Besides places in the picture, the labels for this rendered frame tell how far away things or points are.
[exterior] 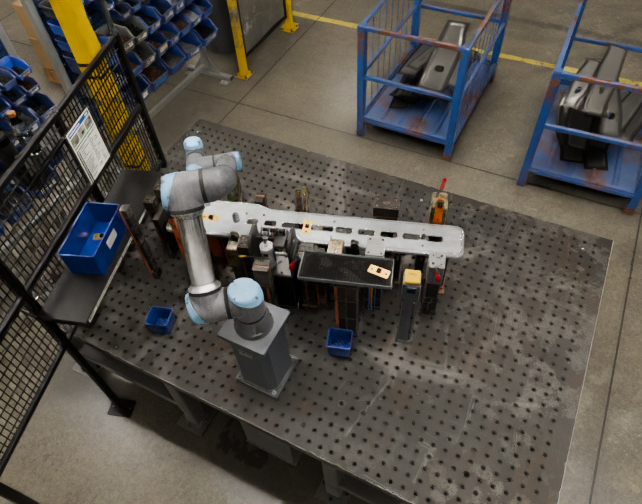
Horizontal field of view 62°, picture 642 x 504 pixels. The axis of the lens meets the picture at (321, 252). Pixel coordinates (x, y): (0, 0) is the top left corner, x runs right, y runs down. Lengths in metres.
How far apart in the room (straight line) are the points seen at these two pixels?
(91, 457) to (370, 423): 1.63
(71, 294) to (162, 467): 1.12
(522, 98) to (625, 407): 2.77
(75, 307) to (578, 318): 2.20
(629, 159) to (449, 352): 2.47
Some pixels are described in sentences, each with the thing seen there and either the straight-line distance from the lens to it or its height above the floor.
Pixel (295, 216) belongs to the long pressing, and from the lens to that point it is 2.50.
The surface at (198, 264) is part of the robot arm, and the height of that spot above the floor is 1.43.
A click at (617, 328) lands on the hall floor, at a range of 3.64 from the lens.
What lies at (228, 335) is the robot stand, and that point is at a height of 1.10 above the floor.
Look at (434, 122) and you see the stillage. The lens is 4.40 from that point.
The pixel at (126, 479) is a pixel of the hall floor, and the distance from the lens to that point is 3.16.
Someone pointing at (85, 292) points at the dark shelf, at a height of 1.03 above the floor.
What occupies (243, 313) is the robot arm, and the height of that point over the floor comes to 1.27.
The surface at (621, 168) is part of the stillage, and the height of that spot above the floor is 0.16.
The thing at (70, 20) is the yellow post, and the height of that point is 1.72.
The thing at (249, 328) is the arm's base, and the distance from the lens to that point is 1.97.
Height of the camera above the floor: 2.83
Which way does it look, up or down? 51 degrees down
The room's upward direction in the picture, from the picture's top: 5 degrees counter-clockwise
